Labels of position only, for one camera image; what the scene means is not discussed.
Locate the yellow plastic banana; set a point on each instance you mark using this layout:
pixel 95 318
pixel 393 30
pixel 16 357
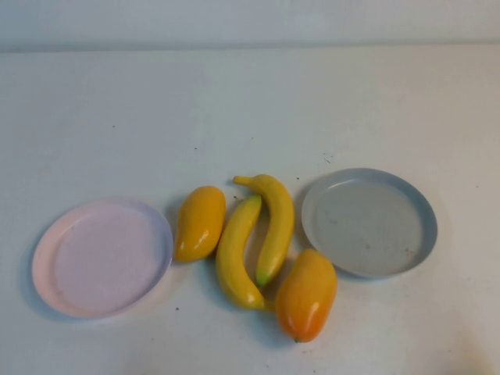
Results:
pixel 279 226
pixel 230 254

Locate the yellow plastic mango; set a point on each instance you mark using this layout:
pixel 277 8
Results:
pixel 199 222

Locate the orange-tinted plastic mango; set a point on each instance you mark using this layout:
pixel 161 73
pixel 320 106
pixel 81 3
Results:
pixel 306 297

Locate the grey-blue round plate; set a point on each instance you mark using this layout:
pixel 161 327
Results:
pixel 367 226

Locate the pale pink round plate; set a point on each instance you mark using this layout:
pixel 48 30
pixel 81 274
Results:
pixel 101 258

